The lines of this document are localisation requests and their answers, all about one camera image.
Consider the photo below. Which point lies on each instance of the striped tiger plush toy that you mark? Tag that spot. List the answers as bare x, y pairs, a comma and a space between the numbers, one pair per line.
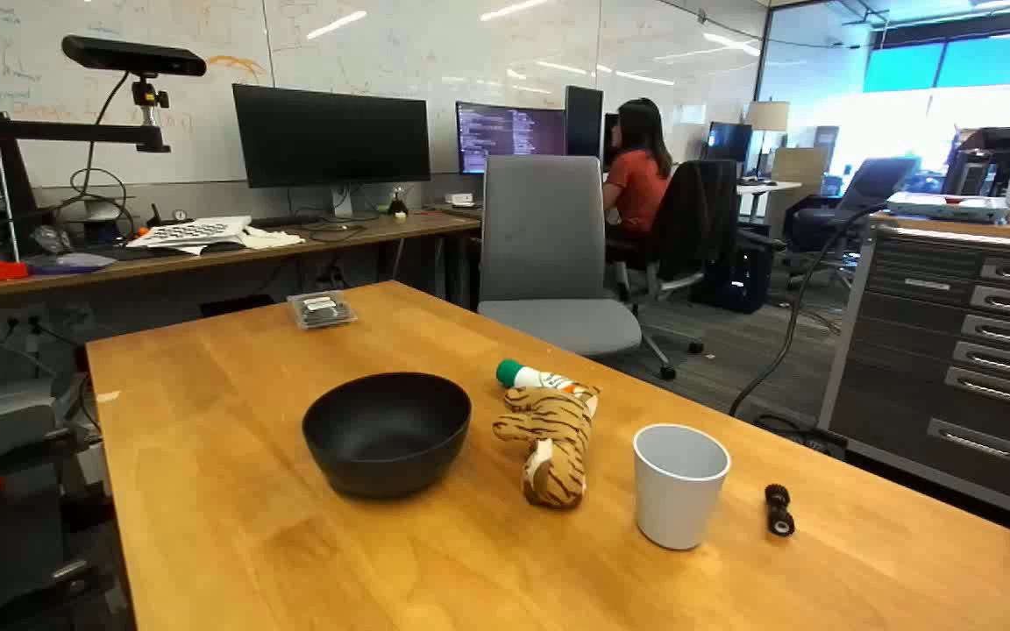
559, 449

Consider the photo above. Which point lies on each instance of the black bowl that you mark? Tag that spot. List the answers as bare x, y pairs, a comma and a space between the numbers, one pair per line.
388, 440

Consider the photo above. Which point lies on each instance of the green capped marker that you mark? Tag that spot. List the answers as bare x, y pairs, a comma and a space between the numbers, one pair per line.
540, 378

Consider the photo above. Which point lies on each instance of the grey office chair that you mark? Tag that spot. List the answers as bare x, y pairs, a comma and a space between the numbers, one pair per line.
542, 221

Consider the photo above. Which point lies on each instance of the monitor with purple screen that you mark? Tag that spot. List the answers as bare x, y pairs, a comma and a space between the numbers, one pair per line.
510, 135

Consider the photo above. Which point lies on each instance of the person in red shirt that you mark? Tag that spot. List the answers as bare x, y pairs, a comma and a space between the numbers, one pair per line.
640, 187

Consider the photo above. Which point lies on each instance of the black office chair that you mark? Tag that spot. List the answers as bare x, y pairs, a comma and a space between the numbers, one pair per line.
693, 214

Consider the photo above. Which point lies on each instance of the dark upright monitor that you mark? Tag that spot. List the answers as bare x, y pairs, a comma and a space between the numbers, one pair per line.
585, 122

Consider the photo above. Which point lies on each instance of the white cup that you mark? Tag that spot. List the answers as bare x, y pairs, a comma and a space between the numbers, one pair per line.
680, 502

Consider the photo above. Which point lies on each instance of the large black monitor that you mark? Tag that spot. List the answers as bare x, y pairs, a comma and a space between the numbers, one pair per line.
333, 135

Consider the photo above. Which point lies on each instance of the stack of white papers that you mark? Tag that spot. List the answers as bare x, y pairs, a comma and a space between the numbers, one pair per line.
210, 232

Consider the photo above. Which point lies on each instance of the dark blue office chair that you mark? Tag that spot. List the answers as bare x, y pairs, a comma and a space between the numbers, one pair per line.
849, 213

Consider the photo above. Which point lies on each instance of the long wooden desk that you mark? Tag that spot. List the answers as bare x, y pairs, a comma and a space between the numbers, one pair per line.
120, 270

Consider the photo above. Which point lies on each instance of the grey drawer cabinet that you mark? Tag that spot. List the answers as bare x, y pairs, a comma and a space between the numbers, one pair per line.
950, 351

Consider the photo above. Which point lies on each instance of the black bar camera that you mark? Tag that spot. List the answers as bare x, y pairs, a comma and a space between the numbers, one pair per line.
130, 54

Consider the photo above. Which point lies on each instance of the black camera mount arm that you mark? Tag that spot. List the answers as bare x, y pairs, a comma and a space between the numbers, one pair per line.
60, 131

